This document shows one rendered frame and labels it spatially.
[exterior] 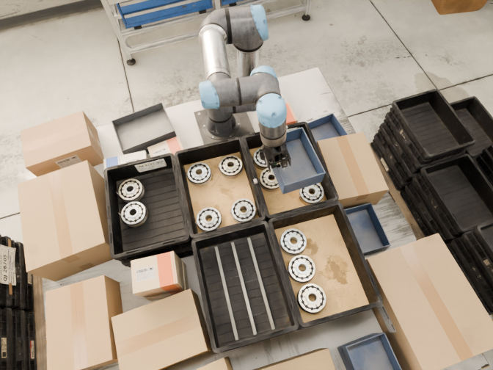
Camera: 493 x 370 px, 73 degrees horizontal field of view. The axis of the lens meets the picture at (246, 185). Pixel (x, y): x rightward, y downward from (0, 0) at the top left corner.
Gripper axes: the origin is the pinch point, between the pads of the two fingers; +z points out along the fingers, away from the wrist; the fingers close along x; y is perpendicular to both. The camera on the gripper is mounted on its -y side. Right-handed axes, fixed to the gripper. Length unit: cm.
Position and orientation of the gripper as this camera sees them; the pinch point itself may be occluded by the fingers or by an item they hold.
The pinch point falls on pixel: (274, 163)
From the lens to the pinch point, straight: 117.3
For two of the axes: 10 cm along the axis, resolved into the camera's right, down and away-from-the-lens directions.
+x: 9.5, -3.1, 0.2
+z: 1.1, 4.1, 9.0
